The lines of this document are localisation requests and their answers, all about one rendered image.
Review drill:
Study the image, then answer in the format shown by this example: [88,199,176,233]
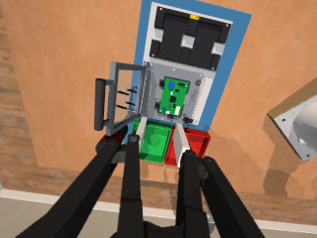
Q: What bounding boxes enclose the red open-top bin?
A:
[164,125,211,167]

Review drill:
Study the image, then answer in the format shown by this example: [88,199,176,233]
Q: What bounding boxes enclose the green circuit board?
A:
[158,78,189,116]

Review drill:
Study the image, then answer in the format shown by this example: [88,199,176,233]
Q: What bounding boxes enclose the green bin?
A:
[132,118,171,164]

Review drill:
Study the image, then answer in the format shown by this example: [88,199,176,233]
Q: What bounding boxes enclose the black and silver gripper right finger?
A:
[172,123,265,238]

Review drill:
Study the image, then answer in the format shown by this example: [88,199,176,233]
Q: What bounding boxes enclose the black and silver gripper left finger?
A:
[15,117,148,238]

